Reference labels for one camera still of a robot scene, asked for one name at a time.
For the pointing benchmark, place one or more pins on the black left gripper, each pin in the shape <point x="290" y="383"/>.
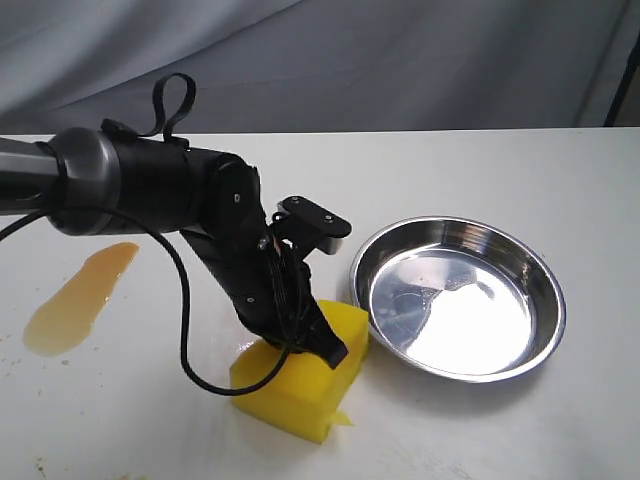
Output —
<point x="269" y="284"/>

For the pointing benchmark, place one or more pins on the yellow sponge block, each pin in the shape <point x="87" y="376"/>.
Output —
<point x="304" y="397"/>

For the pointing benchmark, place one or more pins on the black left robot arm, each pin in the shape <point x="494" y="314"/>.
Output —
<point x="109" y="182"/>

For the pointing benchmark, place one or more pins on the orange liquid spill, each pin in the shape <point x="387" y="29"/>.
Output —
<point x="65" y="320"/>

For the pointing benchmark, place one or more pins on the round steel pan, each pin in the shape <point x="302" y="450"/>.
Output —
<point x="458" y="299"/>

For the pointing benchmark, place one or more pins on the grey backdrop cloth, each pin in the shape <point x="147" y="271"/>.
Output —
<point x="315" y="66"/>

